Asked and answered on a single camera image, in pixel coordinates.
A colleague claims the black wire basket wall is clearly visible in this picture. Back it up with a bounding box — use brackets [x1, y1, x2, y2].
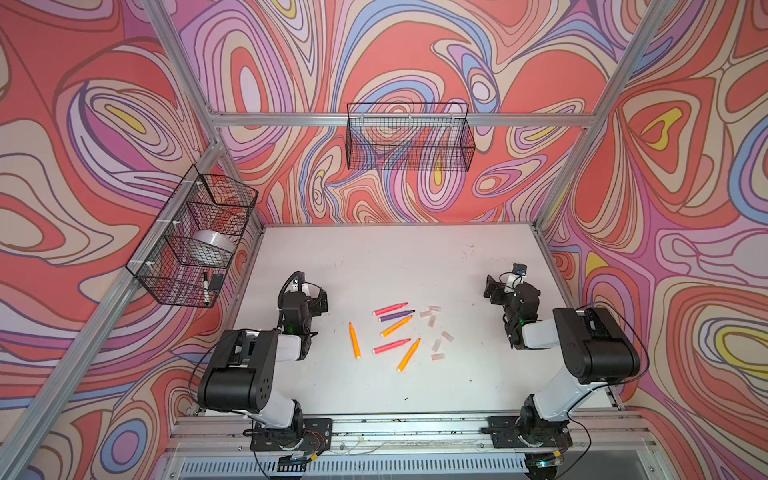
[345, 100, 476, 172]
[126, 166, 258, 308]

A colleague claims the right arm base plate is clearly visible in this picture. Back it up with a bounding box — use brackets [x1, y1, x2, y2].
[480, 416, 573, 450]

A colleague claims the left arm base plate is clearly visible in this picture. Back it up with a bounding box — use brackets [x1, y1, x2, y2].
[243, 417, 333, 454]

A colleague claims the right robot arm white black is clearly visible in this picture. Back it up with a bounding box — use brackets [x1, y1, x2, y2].
[483, 276, 641, 448]

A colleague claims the orange thin marker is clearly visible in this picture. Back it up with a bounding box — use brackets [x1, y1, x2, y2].
[380, 316, 413, 338]

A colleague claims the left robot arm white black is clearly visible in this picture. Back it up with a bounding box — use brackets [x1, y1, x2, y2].
[196, 271, 328, 449]

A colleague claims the black wire basket back wall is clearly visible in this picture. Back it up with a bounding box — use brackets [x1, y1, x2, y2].
[345, 100, 476, 172]

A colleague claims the black wire basket left wall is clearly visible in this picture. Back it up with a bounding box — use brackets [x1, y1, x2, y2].
[126, 166, 258, 308]

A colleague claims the aluminium front rail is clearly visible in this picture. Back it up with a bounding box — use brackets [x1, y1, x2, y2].
[166, 409, 661, 454]

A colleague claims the white tape roll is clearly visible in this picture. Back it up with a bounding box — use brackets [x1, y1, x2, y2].
[190, 230, 236, 255]

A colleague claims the pink marker upper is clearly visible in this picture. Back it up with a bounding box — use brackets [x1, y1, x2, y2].
[373, 302, 408, 317]

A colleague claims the purple marker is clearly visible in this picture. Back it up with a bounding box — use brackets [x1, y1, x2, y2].
[379, 310, 414, 322]

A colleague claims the black marker in basket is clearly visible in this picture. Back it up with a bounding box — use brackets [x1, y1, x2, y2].
[202, 271, 211, 307]

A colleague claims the pink marker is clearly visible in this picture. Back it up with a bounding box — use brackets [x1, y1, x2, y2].
[373, 302, 408, 317]
[372, 338, 411, 355]

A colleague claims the pink marker lower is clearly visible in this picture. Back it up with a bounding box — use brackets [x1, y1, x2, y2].
[372, 338, 411, 355]

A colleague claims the orange highlighter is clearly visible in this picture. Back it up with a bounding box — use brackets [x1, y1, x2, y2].
[397, 338, 421, 373]
[348, 322, 361, 360]

